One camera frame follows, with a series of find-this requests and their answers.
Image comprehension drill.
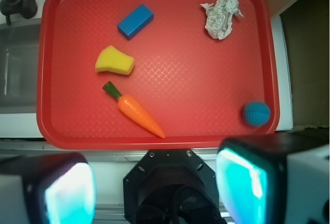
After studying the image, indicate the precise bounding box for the yellow sponge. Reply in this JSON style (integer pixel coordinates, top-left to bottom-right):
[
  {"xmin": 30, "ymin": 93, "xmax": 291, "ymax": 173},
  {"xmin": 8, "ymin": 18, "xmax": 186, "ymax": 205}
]
[{"xmin": 95, "ymin": 45, "xmax": 135, "ymax": 75}]

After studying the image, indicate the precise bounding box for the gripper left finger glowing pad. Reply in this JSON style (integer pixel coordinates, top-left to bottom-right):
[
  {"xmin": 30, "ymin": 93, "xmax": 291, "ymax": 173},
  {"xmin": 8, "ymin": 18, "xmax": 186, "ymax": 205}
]
[{"xmin": 1, "ymin": 152, "xmax": 96, "ymax": 223}]

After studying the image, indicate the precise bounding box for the blue knitted ball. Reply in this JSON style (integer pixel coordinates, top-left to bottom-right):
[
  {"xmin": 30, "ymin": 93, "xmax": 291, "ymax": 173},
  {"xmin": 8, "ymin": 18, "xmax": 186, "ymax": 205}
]
[{"xmin": 243, "ymin": 102, "xmax": 271, "ymax": 126}]

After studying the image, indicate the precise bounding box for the crumpled white paper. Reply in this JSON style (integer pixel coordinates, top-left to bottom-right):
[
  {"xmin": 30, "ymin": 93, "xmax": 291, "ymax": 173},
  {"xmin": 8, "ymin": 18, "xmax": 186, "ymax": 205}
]
[{"xmin": 200, "ymin": 0, "xmax": 244, "ymax": 40}]

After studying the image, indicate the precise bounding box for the grey toy faucet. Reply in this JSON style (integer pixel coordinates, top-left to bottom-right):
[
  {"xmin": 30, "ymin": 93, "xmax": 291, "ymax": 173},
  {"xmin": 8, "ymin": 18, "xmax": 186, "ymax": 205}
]
[{"xmin": 1, "ymin": 0, "xmax": 38, "ymax": 26}]

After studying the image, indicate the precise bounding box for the blue rectangular block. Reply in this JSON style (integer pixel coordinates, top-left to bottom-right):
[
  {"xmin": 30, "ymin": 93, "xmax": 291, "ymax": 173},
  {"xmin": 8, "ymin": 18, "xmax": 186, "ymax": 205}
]
[{"xmin": 117, "ymin": 4, "xmax": 154, "ymax": 40}]

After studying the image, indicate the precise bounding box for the grey toy sink basin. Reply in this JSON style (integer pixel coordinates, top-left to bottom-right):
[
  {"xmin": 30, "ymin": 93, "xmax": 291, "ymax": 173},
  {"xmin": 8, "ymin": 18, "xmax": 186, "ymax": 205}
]
[{"xmin": 1, "ymin": 23, "xmax": 40, "ymax": 114}]

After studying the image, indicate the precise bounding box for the red plastic tray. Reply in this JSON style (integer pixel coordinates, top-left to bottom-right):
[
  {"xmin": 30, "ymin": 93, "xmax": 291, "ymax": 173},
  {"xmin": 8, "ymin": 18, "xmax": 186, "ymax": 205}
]
[{"xmin": 37, "ymin": 0, "xmax": 279, "ymax": 150}]

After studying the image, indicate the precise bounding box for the orange toy carrot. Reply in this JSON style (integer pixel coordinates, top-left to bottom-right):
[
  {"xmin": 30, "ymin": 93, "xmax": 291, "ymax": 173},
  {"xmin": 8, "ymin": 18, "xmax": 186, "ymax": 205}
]
[{"xmin": 103, "ymin": 81, "xmax": 166, "ymax": 138}]

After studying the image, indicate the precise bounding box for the brown cardboard panel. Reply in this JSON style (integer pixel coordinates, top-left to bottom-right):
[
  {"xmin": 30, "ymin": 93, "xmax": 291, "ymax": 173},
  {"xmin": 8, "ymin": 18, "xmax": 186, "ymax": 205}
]
[{"xmin": 280, "ymin": 0, "xmax": 329, "ymax": 130}]

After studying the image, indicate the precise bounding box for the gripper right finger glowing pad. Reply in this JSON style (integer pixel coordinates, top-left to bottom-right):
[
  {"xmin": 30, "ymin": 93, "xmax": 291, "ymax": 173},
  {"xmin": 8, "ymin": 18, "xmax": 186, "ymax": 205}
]
[{"xmin": 216, "ymin": 132, "xmax": 329, "ymax": 223}]

